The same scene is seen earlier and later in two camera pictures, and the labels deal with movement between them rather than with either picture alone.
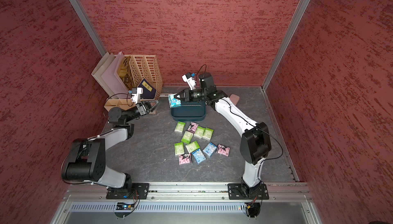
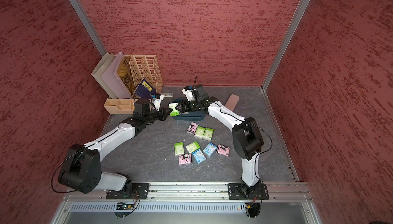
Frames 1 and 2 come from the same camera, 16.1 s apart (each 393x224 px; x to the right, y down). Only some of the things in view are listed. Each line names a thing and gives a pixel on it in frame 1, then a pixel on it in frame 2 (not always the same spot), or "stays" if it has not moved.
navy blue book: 149,91 stays
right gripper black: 178,94 → 186,107
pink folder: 117,89 stays
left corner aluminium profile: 82,15 stays
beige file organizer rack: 142,67 stays
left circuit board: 122,206 stays
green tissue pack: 208,134 stays
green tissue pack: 187,137 → 174,112
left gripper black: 143,108 → 164,114
